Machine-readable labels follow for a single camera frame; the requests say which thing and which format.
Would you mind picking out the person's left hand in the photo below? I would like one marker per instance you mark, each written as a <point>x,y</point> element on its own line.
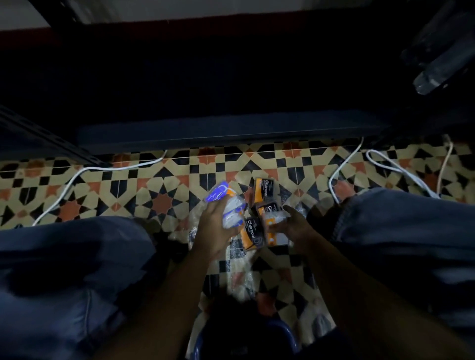
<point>211,233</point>

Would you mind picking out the person's right hand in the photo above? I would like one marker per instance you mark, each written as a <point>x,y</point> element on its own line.
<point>297,231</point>

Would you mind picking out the pile of dental floss boxes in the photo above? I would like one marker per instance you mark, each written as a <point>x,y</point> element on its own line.
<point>264,189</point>

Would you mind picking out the dark metal shelf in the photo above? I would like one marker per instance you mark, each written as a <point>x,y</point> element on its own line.
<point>222,130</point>

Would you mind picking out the person's left forearm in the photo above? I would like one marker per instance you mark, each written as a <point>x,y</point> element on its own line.
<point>167,311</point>

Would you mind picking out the person's right forearm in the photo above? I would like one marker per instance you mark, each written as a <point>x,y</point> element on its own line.
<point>363,308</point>

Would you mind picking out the person's right leg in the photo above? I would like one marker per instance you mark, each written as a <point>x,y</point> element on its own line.
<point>408,237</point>

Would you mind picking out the person's leg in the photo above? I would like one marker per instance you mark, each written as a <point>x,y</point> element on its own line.
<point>66,282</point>
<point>408,237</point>

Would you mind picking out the person's left leg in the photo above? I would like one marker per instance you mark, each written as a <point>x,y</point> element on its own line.
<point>66,282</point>

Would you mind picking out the clear plastic bag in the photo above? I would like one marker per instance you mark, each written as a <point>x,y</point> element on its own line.
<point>241,282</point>

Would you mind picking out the pack of clear plastic bottles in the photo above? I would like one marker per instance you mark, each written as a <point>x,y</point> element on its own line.
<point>441,70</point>

